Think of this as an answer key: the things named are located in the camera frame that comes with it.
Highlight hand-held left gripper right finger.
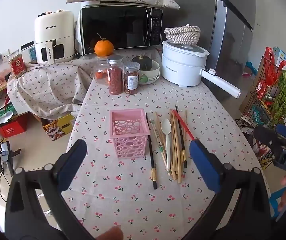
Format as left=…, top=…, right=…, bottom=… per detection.
left=189, top=139, right=276, bottom=240

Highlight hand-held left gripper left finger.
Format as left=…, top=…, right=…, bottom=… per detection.
left=5, top=139, right=93, bottom=240

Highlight pile of wooden chopsticks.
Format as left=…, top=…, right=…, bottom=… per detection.
left=169, top=108, right=188, bottom=183

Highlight red plastic spoon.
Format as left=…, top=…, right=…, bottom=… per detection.
left=172, top=110, right=195, bottom=141

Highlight pink perforated plastic basket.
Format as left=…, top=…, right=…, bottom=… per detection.
left=109, top=108, right=150, bottom=159

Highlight person's right hand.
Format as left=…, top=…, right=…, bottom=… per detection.
left=278, top=174, right=286, bottom=213

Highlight person's left hand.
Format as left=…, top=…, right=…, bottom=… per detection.
left=95, top=226, right=124, bottom=240

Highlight yellow printed cardboard box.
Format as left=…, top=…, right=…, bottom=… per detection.
left=41, top=114, right=77, bottom=142

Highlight black chopstick with gold band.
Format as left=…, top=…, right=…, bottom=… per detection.
left=145, top=112, right=158, bottom=190
left=175, top=105, right=188, bottom=168

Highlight blue plastic stool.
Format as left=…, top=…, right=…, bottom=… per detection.
left=270, top=192, right=284, bottom=218

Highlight printed light chopstick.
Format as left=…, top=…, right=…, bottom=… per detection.
left=149, top=119, right=171, bottom=177
left=155, top=112, right=169, bottom=156

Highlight white plastic spoon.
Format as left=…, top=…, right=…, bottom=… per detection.
left=160, top=119, right=171, bottom=172

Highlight red plastic bag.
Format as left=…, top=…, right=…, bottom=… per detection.
left=256, top=47, right=286, bottom=101

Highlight red gift box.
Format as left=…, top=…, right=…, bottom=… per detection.
left=0, top=120, right=27, bottom=138

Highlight cherry print tablecloth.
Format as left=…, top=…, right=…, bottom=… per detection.
left=61, top=47, right=271, bottom=240

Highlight teal plastic toy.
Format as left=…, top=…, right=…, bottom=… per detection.
left=243, top=61, right=257, bottom=78

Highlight cherry print draped cloth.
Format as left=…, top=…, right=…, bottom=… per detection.
left=7, top=57, right=93, bottom=118

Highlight blue and white carton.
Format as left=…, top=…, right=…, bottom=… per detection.
left=273, top=46, right=286, bottom=73

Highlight green plastic bag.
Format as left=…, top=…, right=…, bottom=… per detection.
left=0, top=105, right=15, bottom=120

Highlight jar of red goji berries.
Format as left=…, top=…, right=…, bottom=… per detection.
left=106, top=54, right=124, bottom=95

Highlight glass jar with wooden lid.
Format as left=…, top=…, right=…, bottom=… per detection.
left=92, top=54, right=110, bottom=81

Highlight jar of dried fruit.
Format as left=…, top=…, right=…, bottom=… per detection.
left=123, top=62, right=140, bottom=95

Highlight white electric cooking pot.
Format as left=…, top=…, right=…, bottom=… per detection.
left=162, top=40, right=242, bottom=99

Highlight stacked bowls with dark lid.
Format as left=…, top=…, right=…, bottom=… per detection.
left=138, top=60, right=161, bottom=84

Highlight snack jar with red label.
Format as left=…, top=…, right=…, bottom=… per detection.
left=9, top=51, right=28, bottom=78

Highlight clear container with black lid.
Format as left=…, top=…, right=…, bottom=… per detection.
left=21, top=41, right=37, bottom=64

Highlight orange mandarin with stem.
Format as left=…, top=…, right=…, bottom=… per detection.
left=94, top=33, right=114, bottom=56

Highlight dark green pumpkin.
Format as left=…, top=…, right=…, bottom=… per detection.
left=132, top=54, right=154, bottom=71

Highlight cream air fryer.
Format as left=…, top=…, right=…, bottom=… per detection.
left=34, top=10, right=75, bottom=64

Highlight black microwave oven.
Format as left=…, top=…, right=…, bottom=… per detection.
left=79, top=4, right=163, bottom=56

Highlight grey refrigerator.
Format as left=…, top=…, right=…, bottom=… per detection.
left=158, top=0, right=256, bottom=105

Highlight black wire rack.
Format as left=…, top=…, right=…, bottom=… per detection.
left=235, top=55, right=286, bottom=164

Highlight woven rope basket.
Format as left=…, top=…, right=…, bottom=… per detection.
left=164, top=24, right=201, bottom=45

